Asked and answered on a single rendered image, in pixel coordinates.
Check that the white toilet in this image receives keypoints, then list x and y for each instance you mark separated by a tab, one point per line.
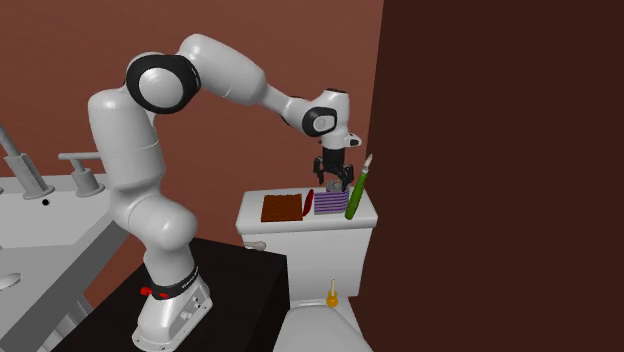
322	253

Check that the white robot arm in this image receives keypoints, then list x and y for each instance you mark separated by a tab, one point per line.
128	146

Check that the purple striped box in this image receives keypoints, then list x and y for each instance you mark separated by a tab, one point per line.
331	202

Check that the brown square mat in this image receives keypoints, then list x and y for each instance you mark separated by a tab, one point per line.
282	207

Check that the red curved object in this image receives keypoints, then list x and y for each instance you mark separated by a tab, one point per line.
308	202

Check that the green brush with white tip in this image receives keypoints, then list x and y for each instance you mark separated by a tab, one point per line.
357	194

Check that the grey sink vanity with faucets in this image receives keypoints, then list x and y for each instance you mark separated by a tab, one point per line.
48	234

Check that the grey round object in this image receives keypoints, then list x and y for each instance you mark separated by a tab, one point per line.
334	186

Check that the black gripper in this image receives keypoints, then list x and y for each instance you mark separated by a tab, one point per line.
333	159

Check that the black robot stand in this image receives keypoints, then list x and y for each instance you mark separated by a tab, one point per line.
229	292

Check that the yellow small bottle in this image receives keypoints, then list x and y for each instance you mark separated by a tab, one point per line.
332	297

